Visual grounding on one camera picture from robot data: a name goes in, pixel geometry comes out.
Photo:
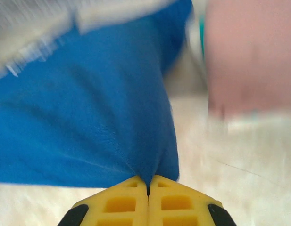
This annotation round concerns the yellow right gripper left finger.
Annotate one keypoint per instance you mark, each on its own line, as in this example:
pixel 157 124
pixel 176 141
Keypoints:
pixel 119 207

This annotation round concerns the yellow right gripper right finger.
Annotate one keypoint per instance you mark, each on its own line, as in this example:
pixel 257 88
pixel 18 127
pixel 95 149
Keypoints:
pixel 178 207

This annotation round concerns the blue t-shirt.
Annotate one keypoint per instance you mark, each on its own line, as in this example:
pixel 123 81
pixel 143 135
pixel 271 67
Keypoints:
pixel 88 106

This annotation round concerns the white folded t-shirt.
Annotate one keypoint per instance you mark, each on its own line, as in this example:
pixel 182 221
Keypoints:
pixel 194 47

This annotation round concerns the pink folded t-shirt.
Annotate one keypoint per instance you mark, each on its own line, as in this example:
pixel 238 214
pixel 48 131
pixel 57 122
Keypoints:
pixel 251 58

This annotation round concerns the teal folded t-shirt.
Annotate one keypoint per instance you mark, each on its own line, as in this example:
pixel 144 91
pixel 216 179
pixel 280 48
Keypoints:
pixel 202 35

